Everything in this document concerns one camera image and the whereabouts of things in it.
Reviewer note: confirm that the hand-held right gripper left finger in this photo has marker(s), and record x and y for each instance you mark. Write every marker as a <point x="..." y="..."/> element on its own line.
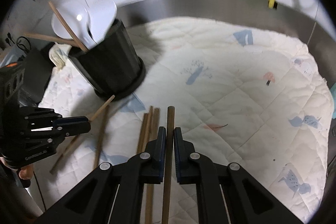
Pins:
<point x="163" y="140"/>

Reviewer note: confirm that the group of wooden chopsticks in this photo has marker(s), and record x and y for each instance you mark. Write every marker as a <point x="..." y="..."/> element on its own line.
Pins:
<point x="156" y="121"/>

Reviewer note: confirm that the person's left hand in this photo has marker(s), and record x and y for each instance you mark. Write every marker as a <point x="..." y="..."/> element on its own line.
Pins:
<point x="25" y="174"/>

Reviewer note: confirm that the translucent white rice spoon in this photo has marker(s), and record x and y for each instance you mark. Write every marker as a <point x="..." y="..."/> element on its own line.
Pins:
<point x="68" y="22"/>

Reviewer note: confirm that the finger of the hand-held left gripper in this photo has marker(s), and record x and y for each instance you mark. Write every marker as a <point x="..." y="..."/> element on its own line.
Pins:
<point x="76" y="129"/>
<point x="73" y="120"/>

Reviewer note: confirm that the printed quilted mat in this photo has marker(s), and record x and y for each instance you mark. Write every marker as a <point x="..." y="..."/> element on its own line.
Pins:
<point x="236" y="98"/>

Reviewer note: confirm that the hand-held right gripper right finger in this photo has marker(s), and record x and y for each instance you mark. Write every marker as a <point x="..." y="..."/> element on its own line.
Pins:
<point x="178" y="140"/>

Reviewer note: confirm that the single brown chopstick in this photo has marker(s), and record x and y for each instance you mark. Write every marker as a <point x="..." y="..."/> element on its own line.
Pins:
<point x="105" y="106"/>
<point x="170" y="116"/>

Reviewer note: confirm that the grey dimpled rice paddle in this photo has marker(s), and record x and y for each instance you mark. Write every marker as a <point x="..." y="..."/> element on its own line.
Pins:
<point x="105" y="16"/>

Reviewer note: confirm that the black ribbed utensil holder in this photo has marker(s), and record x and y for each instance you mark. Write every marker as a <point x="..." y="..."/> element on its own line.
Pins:
<point x="113" y="64"/>

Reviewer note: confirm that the black kitchen appliance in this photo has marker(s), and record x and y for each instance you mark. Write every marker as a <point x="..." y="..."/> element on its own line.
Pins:
<point x="38" y="74"/>

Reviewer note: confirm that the blue pump bottle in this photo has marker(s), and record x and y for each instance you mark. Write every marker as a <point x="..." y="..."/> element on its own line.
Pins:
<point x="334" y="98"/>

